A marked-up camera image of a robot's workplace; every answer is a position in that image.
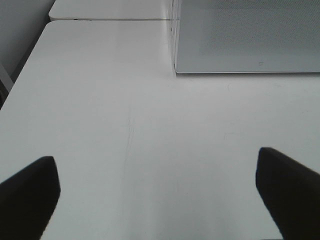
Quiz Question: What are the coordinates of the white microwave oven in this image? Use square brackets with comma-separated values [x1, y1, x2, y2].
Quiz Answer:
[172, 0, 320, 74]

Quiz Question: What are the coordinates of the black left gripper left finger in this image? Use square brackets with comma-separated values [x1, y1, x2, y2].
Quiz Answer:
[0, 156, 61, 240]

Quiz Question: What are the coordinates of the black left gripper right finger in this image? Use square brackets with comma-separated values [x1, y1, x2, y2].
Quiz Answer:
[255, 147, 320, 240]

